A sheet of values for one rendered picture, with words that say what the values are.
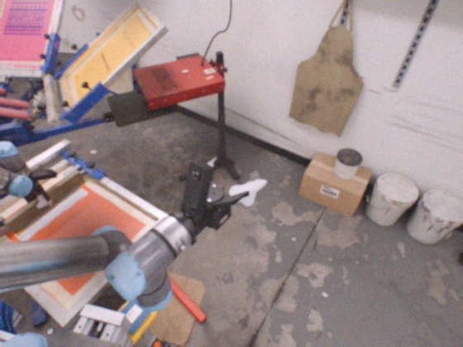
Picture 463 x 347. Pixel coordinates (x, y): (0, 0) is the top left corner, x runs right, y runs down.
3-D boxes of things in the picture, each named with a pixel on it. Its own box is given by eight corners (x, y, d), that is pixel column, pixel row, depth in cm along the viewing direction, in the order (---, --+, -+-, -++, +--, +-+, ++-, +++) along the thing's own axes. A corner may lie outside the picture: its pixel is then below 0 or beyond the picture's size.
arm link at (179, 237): (145, 221, 56) (174, 242, 51) (164, 206, 58) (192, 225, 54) (156, 244, 61) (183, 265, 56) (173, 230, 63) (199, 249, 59)
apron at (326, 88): (346, 135, 255) (394, 1, 179) (342, 140, 250) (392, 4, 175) (290, 115, 275) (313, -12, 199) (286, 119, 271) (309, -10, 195)
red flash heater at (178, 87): (206, 66, 246) (205, 52, 237) (230, 92, 217) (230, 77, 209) (134, 82, 227) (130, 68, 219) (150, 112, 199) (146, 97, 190)
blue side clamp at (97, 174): (108, 181, 163) (105, 172, 158) (102, 186, 161) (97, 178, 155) (75, 160, 175) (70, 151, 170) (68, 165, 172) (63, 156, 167)
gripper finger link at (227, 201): (245, 187, 64) (207, 197, 63) (244, 181, 63) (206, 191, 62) (251, 202, 61) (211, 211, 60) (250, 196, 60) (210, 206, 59)
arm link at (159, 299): (149, 263, 70) (139, 239, 62) (182, 293, 65) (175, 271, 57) (121, 288, 66) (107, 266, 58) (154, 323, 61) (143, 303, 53)
